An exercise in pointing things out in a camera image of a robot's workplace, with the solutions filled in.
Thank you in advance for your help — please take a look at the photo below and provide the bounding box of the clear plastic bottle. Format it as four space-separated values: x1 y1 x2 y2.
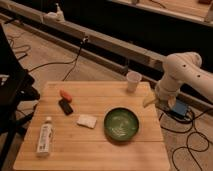
36 117 53 157

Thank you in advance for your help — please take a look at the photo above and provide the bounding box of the green ceramic bowl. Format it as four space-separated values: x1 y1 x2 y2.
104 107 139 141

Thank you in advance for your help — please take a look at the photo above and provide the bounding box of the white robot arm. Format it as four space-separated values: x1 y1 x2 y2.
143 52 213 107

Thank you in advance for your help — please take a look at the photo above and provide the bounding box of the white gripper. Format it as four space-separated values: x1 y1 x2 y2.
143 84 176 108

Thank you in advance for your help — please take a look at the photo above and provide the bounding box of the blue power box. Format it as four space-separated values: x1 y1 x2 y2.
171 100 188 118

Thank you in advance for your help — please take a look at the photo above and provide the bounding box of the white object on rail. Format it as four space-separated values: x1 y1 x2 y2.
45 4 65 22

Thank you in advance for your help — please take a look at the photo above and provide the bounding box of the orange oval object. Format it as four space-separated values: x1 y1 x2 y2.
59 90 72 102

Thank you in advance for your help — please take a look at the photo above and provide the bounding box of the long metal rail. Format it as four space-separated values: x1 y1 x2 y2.
0 0 213 93

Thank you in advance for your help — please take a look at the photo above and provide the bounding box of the black floor cable right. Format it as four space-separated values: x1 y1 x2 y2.
157 107 213 171

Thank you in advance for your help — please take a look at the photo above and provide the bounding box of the black floor cable left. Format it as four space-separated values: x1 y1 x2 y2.
26 37 90 82

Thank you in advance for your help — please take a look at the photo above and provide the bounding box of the black rectangular block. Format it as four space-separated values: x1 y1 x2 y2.
58 99 73 115

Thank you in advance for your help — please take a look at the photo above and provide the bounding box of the black office chair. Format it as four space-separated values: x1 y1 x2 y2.
0 24 40 171

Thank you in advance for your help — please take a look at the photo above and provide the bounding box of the black floor cable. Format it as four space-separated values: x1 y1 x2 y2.
26 37 90 82
157 107 213 171

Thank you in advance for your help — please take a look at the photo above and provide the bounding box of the white sponge block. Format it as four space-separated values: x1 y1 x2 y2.
77 115 97 129

